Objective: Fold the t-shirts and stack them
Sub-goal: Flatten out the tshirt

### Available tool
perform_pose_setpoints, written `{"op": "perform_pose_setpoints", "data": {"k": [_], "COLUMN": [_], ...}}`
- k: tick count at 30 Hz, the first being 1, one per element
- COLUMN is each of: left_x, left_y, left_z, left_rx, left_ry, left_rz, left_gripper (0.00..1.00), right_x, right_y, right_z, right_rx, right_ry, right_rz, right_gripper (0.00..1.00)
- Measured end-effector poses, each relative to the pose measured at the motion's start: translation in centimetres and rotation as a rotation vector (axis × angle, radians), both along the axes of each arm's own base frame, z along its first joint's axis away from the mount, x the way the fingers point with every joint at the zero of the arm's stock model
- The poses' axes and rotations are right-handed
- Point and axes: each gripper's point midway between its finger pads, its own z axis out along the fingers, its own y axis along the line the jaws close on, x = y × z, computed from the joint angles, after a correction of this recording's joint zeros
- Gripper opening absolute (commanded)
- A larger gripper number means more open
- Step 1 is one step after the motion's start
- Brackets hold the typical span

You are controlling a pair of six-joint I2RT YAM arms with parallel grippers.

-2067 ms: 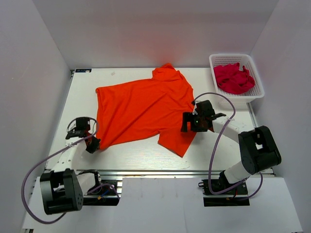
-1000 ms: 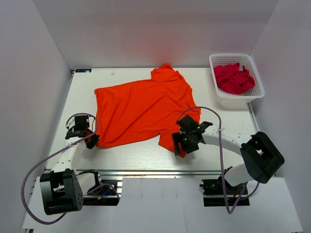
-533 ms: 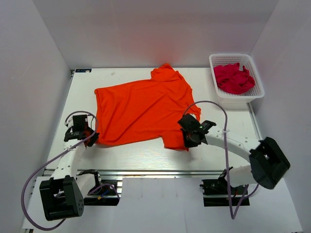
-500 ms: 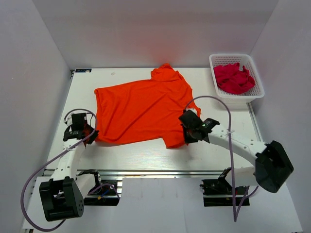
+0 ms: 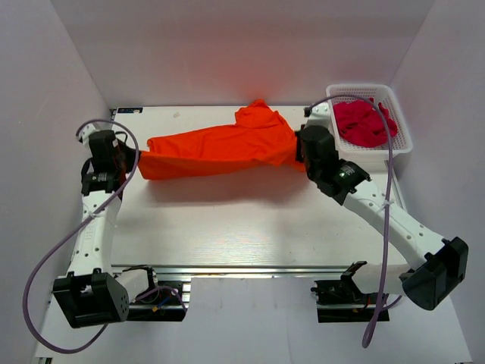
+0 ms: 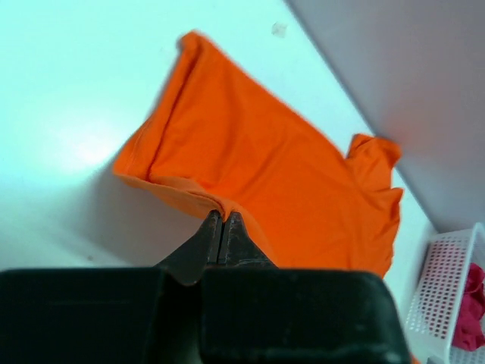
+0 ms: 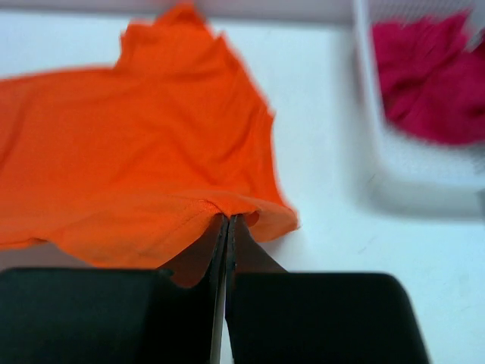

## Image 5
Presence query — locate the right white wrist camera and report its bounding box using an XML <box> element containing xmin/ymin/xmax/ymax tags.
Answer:
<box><xmin>304</xmin><ymin>102</ymin><xmax>331</xmax><ymax>128</ymax></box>

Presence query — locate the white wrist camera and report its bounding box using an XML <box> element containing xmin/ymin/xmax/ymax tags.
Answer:
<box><xmin>304</xmin><ymin>102</ymin><xmax>331</xmax><ymax>128</ymax></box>
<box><xmin>76</xmin><ymin>124</ymin><xmax>98</xmax><ymax>146</ymax></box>

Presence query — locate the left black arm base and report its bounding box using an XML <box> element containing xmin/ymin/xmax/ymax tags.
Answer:
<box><xmin>123</xmin><ymin>265</ymin><xmax>190</xmax><ymax>322</ymax></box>

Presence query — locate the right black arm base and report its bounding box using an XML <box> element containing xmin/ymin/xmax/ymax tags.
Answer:
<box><xmin>310</xmin><ymin>280</ymin><xmax>377</xmax><ymax>323</ymax></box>

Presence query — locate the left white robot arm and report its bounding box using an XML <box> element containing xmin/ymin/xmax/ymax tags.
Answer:
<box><xmin>53</xmin><ymin>130</ymin><xmax>160</xmax><ymax>328</ymax></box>

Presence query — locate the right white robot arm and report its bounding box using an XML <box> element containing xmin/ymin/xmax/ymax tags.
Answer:
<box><xmin>296</xmin><ymin>125</ymin><xmax>468</xmax><ymax>311</ymax></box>

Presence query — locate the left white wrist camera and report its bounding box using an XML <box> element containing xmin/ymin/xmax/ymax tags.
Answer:
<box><xmin>76</xmin><ymin>124</ymin><xmax>98</xmax><ymax>146</ymax></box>

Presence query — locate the magenta t shirt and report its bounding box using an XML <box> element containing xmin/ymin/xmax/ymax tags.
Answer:
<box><xmin>333</xmin><ymin>100</ymin><xmax>388</xmax><ymax>148</ymax></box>

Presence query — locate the white plastic basket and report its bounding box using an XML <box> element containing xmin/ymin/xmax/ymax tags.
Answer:
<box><xmin>326</xmin><ymin>83</ymin><xmax>413</xmax><ymax>162</ymax></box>

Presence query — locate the orange t shirt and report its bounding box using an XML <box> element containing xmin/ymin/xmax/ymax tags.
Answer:
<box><xmin>138</xmin><ymin>99</ymin><xmax>305</xmax><ymax>180</ymax></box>

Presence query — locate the blue label sticker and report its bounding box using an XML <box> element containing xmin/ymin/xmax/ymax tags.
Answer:
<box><xmin>117</xmin><ymin>107</ymin><xmax>143</xmax><ymax>114</ymax></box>

